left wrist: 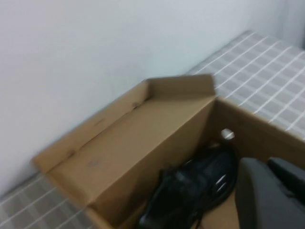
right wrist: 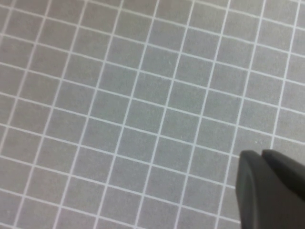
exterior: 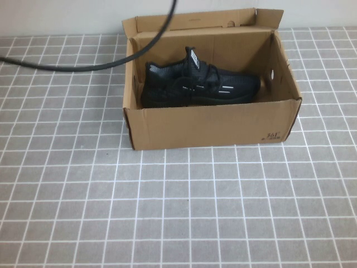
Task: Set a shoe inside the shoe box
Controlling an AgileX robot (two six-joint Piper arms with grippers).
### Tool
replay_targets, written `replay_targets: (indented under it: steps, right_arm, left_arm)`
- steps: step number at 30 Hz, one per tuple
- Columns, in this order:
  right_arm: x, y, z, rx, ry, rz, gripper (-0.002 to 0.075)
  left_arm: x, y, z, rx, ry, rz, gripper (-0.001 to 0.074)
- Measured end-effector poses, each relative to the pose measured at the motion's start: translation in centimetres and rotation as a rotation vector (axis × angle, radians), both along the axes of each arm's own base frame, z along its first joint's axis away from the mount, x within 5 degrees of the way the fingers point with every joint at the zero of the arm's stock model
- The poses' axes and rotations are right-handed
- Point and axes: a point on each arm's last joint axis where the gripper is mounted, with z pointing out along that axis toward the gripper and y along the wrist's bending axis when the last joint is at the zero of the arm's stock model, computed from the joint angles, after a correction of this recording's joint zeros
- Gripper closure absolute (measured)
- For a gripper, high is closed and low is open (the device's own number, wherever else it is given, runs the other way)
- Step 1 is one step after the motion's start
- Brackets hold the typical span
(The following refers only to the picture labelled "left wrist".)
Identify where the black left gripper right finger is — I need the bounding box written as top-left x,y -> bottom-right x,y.
267,156 -> 305,201

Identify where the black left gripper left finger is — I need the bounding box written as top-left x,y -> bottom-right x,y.
234,157 -> 305,229

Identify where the black knit sneaker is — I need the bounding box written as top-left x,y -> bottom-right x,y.
138,140 -> 239,229

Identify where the brown cardboard shoe box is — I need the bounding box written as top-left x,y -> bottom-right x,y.
30,74 -> 305,229

